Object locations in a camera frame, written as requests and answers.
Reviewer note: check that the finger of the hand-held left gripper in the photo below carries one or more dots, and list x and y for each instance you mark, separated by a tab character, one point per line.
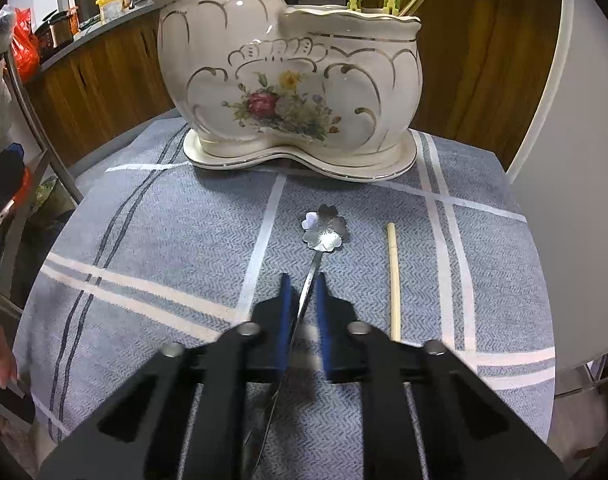
14	151

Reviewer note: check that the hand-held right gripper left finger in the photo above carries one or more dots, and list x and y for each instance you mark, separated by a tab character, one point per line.
286	325

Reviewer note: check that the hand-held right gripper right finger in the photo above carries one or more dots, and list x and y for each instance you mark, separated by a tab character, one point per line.
325	325

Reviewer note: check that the silver flower-shaped spoon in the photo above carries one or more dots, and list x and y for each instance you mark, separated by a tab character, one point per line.
326	230

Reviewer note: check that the cream floral ceramic utensil holder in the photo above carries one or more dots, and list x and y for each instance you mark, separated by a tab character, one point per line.
284	60

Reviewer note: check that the metal shelf rack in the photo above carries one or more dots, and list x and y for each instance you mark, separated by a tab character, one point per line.
43	135

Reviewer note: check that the green printed packet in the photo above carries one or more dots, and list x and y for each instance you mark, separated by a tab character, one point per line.
44	192

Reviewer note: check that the wooden chopstick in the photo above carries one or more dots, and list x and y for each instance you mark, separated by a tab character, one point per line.
394	285

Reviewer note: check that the red plastic bag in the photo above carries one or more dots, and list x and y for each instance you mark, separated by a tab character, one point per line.
26	45

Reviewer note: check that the dark pressure cooker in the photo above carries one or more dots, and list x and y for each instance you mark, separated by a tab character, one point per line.
61	27

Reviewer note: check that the grey kitchen countertop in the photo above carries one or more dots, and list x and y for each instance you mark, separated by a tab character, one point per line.
83	37

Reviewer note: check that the blue-grey plaid tablecloth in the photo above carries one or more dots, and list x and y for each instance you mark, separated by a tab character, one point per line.
158	240

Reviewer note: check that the yellow packet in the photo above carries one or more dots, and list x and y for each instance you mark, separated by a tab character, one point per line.
109	7

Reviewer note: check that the cream ceramic drip tray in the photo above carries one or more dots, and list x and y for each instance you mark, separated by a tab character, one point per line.
394	162

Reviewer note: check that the wooden base cabinets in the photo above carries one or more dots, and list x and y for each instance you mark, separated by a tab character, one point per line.
484	60

